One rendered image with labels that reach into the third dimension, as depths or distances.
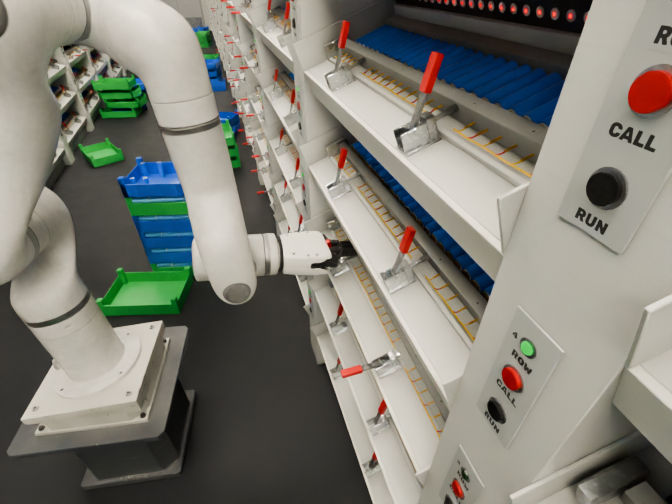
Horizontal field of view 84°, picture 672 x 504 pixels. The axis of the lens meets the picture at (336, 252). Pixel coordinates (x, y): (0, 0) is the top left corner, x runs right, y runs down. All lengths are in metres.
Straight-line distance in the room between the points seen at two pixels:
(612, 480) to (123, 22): 0.68
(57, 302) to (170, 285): 0.91
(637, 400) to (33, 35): 0.63
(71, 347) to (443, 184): 0.81
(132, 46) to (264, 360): 1.04
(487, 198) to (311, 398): 1.04
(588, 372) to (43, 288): 0.85
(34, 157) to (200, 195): 0.24
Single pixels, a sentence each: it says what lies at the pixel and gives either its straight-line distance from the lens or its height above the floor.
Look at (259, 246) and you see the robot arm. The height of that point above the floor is 0.67.
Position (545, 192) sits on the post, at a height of 0.98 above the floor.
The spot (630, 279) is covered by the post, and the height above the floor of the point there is 0.97.
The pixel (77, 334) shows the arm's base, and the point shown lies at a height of 0.50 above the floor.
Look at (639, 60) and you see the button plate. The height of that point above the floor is 1.06.
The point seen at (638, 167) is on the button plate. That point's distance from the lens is 0.21.
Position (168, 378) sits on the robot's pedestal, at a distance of 1.06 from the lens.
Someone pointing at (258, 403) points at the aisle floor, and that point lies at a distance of 1.28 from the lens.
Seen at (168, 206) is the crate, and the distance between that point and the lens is 1.58.
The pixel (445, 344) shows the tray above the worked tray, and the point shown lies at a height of 0.75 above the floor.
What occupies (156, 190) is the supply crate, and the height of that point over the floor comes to 0.43.
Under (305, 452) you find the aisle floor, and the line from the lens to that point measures 1.19.
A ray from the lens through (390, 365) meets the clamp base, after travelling 0.65.
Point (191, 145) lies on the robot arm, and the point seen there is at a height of 0.88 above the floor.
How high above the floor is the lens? 1.09
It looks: 37 degrees down
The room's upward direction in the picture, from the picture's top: straight up
